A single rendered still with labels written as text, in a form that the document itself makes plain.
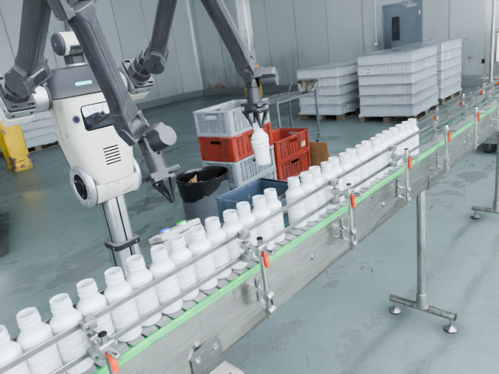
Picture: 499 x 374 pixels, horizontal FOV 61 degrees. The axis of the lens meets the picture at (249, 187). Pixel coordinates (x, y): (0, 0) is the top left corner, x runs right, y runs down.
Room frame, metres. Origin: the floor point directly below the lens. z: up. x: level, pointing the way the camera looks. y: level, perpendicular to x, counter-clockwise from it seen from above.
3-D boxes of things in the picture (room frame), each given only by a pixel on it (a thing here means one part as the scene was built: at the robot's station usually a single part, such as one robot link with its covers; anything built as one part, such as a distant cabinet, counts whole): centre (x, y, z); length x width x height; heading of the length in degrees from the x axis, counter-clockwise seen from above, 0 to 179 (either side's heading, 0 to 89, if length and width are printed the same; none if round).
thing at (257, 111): (1.63, -0.07, 1.32); 0.07 x 0.07 x 0.09; 42
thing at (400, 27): (11.07, -4.32, 1.05); 1.00 x 0.10 x 2.10; 45
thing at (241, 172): (3.82, 0.06, 0.55); 0.61 x 0.41 x 0.22; 142
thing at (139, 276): (0.86, 0.28, 1.08); 0.06 x 0.06 x 0.17
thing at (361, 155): (1.57, -0.44, 1.08); 0.06 x 0.06 x 0.17
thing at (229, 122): (3.83, 0.06, 1.00); 0.61 x 0.41 x 0.22; 142
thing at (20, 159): (7.73, 4.15, 0.55); 0.40 x 0.40 x 1.10; 45
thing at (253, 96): (1.64, -0.06, 1.39); 0.10 x 0.07 x 0.07; 42
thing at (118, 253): (1.53, 0.52, 0.74); 0.11 x 0.11 x 0.40; 45
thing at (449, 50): (8.90, -3.98, 0.59); 1.25 x 1.03 x 1.17; 136
